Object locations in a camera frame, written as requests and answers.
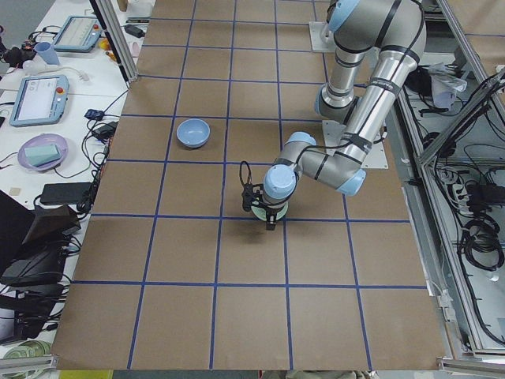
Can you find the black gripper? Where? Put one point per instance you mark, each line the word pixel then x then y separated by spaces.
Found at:
pixel 271 216

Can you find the green bowl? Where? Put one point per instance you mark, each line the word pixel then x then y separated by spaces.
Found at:
pixel 261 213

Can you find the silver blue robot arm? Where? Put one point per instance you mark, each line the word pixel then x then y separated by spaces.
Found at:
pixel 377 45

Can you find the blue bowl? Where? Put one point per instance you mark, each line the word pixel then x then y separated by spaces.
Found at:
pixel 193 133

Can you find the small blue usb device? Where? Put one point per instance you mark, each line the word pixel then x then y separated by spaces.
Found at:
pixel 93 114

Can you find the black flat device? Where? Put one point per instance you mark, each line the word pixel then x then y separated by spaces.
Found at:
pixel 64 193

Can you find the pink cup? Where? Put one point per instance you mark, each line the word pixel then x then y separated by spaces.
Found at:
pixel 134 49

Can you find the black laptop stand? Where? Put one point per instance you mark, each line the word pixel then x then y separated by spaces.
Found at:
pixel 28 238

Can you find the black power adapter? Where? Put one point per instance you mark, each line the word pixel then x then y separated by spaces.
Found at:
pixel 133 30

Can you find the lavender plate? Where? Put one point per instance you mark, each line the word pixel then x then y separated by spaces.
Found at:
pixel 43 139

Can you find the teal sponge block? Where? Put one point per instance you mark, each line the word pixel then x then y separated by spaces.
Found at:
pixel 39 155

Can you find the near blue teach pendant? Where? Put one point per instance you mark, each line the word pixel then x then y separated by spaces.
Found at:
pixel 40 101

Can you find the blue teach pendant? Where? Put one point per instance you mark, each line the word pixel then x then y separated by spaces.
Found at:
pixel 40 101
pixel 78 34

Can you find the far blue teach pendant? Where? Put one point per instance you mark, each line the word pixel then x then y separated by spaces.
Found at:
pixel 78 34

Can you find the light blue plastic cup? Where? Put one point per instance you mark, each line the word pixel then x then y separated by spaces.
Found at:
pixel 47 53

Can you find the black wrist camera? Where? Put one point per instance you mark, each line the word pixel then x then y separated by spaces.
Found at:
pixel 250 194

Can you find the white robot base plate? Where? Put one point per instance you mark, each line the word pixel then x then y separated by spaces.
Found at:
pixel 376 159

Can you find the aluminium frame post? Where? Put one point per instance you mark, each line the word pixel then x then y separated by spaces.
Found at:
pixel 110 24

